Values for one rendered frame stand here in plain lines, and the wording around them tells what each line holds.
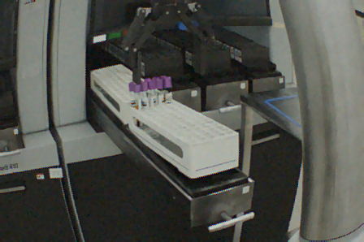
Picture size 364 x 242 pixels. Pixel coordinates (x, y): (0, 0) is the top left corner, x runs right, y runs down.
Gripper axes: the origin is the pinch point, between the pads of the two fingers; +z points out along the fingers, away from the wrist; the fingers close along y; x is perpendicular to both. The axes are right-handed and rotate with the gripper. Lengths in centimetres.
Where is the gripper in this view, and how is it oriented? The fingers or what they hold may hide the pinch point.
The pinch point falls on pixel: (168, 71)
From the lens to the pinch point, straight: 113.2
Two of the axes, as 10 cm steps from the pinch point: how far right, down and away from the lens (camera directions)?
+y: 9.0, -1.7, 4.1
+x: -4.4, -3.5, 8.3
